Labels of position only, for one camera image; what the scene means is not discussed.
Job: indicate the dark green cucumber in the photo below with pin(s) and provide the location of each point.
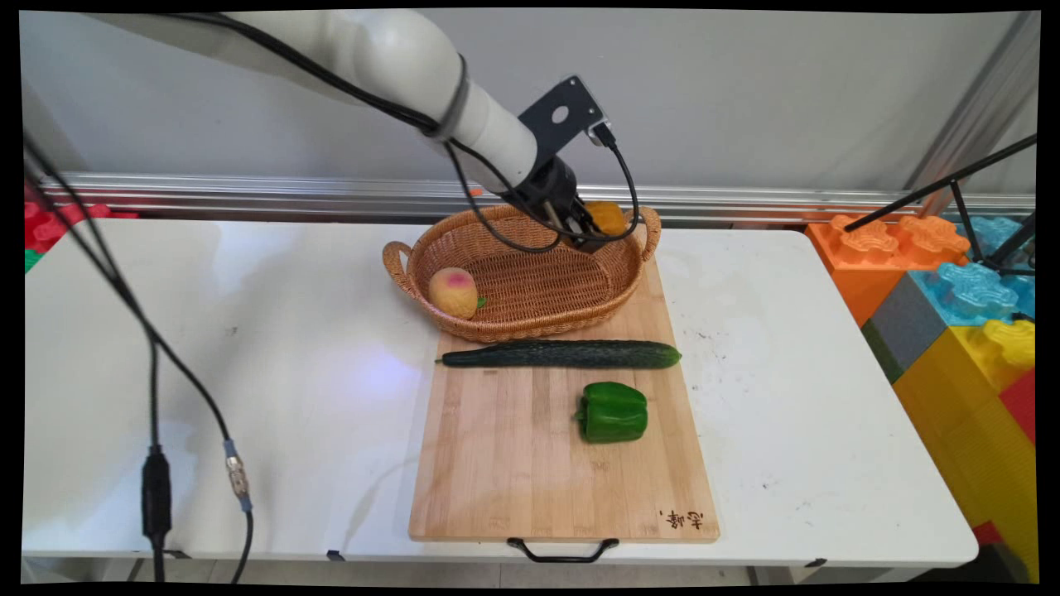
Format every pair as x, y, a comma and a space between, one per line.
563, 354

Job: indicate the orange toy block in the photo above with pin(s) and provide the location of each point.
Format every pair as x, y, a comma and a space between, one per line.
865, 269

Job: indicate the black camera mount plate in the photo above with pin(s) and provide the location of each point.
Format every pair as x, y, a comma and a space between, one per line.
556, 116

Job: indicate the red toy block pile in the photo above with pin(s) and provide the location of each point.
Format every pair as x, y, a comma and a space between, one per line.
62, 223

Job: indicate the yellow pink peach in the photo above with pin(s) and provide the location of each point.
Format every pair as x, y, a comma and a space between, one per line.
453, 293

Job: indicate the blue toy block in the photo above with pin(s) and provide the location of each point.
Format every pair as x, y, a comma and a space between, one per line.
969, 294

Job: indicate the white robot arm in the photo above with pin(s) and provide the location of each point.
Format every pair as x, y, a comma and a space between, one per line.
373, 50

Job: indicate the grey toy block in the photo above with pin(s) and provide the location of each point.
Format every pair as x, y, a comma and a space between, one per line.
907, 327

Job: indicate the aluminium rail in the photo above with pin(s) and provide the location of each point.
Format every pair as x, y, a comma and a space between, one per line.
290, 192

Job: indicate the dark yellow bell pepper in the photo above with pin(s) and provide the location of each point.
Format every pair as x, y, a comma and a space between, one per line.
609, 217

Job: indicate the aluminium frame post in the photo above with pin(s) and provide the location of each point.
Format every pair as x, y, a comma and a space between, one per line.
977, 108

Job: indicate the yellow toy block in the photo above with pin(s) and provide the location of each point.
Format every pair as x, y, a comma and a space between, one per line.
969, 430

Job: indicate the woven wicker basket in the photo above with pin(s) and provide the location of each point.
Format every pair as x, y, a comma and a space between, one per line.
523, 277

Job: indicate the wooden cutting board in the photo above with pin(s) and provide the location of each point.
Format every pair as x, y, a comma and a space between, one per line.
563, 463

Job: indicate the green bell pepper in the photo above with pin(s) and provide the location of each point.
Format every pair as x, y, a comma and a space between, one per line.
614, 412

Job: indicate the black tripod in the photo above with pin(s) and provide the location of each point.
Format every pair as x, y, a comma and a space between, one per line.
985, 215

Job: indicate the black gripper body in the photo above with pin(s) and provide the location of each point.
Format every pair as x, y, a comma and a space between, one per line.
548, 189

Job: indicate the green toy block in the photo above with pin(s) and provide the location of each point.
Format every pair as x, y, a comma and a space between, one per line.
31, 260

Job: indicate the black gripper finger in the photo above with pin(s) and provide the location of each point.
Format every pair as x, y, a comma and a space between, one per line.
575, 217
593, 238

